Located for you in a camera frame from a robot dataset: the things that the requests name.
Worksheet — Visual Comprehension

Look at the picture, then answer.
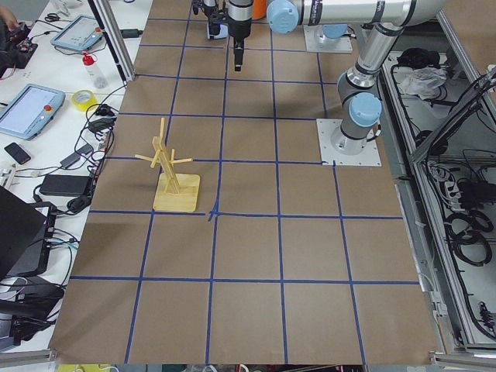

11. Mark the red capped squeeze bottle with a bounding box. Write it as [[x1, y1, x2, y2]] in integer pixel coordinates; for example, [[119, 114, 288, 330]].
[[82, 52, 108, 89]]

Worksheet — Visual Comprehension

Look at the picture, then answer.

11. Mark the light blue plastic cup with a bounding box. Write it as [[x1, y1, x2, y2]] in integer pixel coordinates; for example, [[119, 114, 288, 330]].
[[207, 24, 228, 40]]

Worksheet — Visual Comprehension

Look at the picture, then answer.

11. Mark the black power adapter brick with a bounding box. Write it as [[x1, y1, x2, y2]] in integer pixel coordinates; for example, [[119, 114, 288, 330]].
[[40, 174, 91, 197]]

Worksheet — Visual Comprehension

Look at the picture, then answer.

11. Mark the crumpled white cloth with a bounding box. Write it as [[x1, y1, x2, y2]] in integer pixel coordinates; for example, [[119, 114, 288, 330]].
[[398, 67, 447, 99]]

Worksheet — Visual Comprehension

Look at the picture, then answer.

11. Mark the black laptop computer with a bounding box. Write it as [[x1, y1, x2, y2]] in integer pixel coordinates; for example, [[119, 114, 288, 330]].
[[1, 188, 56, 279]]

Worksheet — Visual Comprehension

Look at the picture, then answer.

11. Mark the teach pendant near tape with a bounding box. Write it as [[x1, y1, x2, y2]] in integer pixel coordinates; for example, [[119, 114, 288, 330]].
[[1, 84, 66, 140]]

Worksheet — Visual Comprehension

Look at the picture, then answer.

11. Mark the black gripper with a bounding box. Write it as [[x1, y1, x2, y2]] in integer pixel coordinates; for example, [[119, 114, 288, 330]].
[[227, 0, 253, 71], [207, 8, 226, 26]]

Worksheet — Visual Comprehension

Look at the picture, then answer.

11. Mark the wooden cup rack stand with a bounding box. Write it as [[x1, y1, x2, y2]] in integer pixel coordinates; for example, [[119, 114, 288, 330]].
[[135, 118, 201, 213]]

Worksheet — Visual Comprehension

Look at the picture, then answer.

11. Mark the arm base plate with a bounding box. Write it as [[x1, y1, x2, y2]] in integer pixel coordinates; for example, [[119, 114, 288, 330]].
[[316, 119, 381, 167], [303, 23, 353, 54]]

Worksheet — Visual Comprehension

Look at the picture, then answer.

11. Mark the teach pendant far side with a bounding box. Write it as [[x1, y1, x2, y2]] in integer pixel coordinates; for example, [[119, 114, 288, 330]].
[[50, 15, 103, 52]]

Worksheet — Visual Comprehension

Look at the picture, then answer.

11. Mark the yellow tape roll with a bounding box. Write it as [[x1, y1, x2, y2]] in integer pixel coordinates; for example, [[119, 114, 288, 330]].
[[71, 89, 98, 112]]

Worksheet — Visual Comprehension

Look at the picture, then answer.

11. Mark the black smartphone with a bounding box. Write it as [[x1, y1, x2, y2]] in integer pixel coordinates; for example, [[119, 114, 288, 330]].
[[4, 143, 31, 164]]

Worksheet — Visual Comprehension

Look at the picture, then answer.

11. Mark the aluminium frame post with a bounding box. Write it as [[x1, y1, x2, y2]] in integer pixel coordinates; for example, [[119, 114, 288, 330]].
[[88, 0, 135, 83]]

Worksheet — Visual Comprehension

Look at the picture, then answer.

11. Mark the orange can with silver lid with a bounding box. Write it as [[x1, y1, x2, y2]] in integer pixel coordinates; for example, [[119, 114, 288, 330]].
[[252, 0, 267, 20]]

